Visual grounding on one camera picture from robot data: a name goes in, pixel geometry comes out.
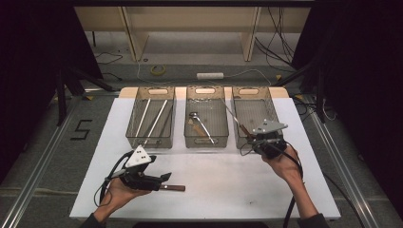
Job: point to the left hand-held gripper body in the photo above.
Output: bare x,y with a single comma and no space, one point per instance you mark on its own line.
138,158

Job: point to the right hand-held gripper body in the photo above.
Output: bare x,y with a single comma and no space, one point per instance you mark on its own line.
269,126

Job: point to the smoked clear plastic bin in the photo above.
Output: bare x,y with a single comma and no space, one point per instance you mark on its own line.
218,110
141,92
253,104

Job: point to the metal chopsticks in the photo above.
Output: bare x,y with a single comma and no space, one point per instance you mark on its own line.
143,117
156,120

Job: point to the metal spoon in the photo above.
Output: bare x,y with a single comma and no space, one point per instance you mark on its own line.
193,115

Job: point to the person's right hand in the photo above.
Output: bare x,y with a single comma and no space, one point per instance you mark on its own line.
288,164

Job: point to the person's left hand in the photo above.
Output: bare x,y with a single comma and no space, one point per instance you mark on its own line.
118,198

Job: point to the black metal stand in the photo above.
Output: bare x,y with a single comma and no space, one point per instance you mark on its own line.
61,101
321,101

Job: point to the white power strip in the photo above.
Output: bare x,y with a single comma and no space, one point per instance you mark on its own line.
210,76

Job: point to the yellow tape roll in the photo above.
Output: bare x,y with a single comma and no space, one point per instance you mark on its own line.
151,70

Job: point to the black curtain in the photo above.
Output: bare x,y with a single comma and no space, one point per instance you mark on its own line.
364,79
25,79

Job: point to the beige wooden desk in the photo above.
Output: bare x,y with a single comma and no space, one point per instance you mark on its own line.
190,19

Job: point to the aluminium floor rail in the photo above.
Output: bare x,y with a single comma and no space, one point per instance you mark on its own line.
43,161
340,164

